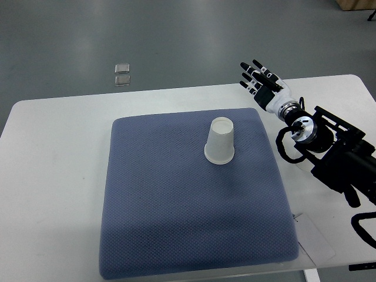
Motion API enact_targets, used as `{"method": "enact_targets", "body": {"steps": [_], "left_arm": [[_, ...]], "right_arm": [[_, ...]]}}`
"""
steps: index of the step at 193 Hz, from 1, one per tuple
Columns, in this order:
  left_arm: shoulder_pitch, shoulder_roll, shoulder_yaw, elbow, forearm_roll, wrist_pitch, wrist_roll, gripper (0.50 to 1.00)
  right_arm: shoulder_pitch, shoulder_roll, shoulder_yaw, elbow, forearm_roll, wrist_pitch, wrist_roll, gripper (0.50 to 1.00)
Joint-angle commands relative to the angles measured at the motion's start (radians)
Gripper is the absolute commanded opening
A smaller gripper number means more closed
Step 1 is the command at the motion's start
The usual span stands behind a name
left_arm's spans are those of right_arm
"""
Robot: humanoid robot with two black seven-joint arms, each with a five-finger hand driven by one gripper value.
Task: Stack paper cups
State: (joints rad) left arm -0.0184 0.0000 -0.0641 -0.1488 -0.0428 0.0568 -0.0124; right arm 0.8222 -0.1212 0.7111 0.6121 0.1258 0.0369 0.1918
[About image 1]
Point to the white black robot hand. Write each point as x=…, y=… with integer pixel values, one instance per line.
x=273, y=92

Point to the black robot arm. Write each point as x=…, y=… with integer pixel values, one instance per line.
x=341, y=158

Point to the white paper cup on cushion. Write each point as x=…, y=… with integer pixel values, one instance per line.
x=219, y=148

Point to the brown box corner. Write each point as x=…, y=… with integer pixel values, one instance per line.
x=356, y=5

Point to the black tripod leg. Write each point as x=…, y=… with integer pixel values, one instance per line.
x=370, y=18

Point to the upper metal floor plate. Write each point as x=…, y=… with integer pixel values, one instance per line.
x=122, y=68

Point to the blue textured cushion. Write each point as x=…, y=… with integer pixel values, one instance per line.
x=167, y=209

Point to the white paper tag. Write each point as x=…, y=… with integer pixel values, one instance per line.
x=312, y=241

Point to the white table leg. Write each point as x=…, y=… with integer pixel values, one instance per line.
x=311, y=275

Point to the black table control panel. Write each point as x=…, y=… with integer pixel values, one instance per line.
x=363, y=266

